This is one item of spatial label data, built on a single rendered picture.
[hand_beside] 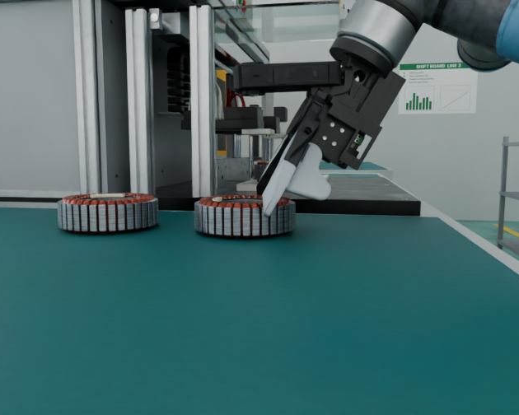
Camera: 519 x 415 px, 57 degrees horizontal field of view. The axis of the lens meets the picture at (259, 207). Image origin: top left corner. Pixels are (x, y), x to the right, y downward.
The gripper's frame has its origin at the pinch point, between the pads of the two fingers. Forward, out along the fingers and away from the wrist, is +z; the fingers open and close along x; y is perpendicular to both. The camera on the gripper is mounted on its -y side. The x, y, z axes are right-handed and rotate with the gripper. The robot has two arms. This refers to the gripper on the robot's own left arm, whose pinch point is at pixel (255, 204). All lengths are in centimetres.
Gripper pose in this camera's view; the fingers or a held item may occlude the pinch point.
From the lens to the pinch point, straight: 53.5
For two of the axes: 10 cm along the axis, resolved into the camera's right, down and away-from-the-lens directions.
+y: 8.7, 4.9, 1.0
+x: -0.5, -1.2, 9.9
